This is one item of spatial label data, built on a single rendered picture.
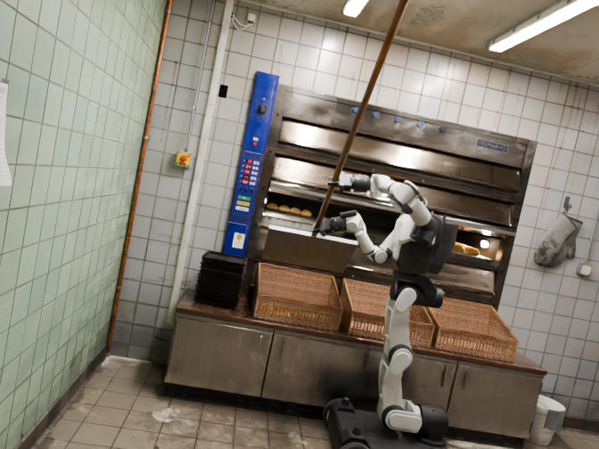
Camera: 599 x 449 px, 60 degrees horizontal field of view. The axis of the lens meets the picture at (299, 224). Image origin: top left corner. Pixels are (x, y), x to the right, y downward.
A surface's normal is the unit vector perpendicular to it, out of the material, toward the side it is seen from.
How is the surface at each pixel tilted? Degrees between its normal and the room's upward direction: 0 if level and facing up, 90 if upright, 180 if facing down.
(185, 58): 90
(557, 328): 90
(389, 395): 90
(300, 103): 90
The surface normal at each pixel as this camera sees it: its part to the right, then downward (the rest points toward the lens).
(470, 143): 0.07, 0.11
